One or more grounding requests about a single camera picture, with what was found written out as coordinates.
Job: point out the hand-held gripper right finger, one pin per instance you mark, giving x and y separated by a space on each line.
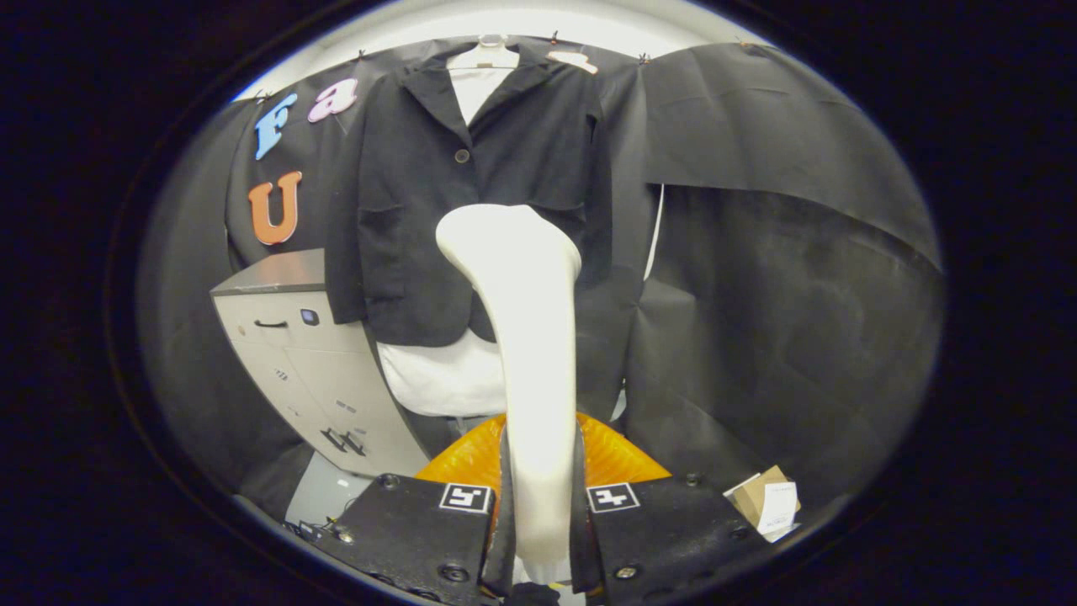
582 547

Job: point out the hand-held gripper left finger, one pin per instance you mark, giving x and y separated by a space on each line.
503 547

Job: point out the white garment steamer head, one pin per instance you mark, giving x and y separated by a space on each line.
534 353

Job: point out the black blazer jacket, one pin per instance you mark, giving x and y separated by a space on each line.
412 252

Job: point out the small cardboard box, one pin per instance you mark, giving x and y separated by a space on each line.
751 498

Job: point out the grey drawer cabinet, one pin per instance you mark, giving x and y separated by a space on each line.
336 379

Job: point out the black backdrop cloth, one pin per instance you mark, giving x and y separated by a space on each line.
782 337

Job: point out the white plastic hanger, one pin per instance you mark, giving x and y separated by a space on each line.
484 57

